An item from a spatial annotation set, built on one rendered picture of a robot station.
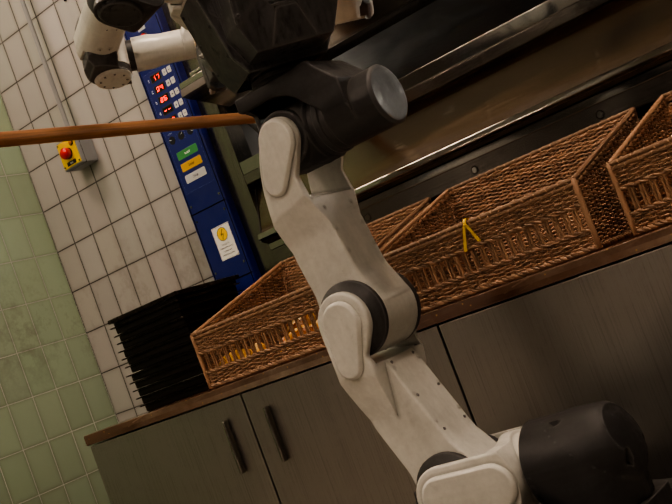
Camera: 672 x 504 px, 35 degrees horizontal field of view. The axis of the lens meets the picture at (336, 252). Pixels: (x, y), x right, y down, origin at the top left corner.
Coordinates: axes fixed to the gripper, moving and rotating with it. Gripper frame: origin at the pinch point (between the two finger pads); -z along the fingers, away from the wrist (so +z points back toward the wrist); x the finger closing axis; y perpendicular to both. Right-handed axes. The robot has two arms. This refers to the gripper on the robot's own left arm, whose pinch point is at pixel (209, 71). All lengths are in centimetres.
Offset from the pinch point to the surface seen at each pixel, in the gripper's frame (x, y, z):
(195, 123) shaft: 9.2, -5.6, -7.2
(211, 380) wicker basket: 67, -17, -39
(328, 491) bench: 101, -5, -13
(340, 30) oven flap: -10, 48, -30
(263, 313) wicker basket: 56, -3, -19
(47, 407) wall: 57, -53, -131
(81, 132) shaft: 9.3, -35.0, 14.4
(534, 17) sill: 12, 79, 12
